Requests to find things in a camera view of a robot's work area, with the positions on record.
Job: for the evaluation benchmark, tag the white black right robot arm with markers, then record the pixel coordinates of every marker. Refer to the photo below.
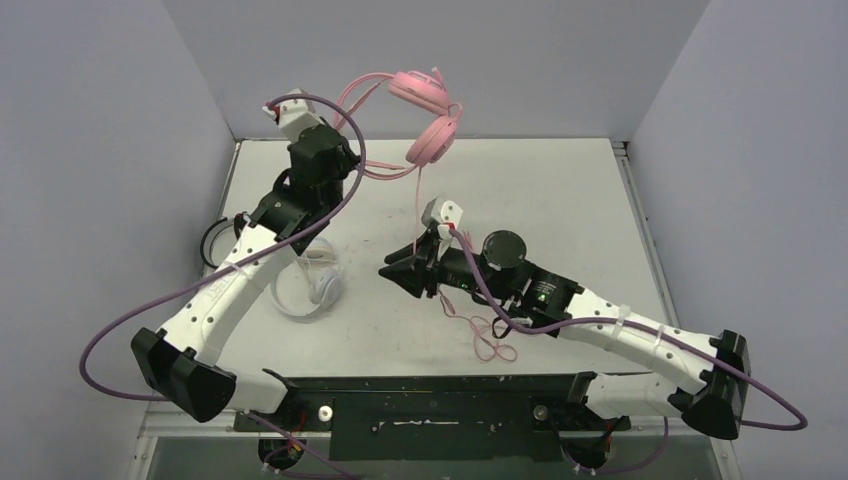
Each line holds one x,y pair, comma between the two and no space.
689,375

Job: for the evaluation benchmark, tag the black white headphones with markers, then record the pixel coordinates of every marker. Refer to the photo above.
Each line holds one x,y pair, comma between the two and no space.
220,238

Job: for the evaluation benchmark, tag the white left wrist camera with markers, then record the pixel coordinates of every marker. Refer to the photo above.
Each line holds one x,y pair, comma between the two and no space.
293,117

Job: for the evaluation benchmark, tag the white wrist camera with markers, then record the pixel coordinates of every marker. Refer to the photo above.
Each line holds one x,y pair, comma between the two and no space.
293,117
443,215

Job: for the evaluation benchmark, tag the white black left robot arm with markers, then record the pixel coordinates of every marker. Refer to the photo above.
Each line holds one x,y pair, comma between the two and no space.
179,359

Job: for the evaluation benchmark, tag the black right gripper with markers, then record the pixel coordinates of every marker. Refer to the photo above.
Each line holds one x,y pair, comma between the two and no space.
428,266

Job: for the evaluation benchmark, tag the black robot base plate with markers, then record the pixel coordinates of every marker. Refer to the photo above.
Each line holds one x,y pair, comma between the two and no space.
447,418

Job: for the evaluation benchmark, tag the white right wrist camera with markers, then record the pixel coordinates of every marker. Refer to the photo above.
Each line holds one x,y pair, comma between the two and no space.
443,215

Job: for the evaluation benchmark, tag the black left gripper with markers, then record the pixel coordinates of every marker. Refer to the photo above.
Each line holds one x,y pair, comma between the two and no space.
349,160

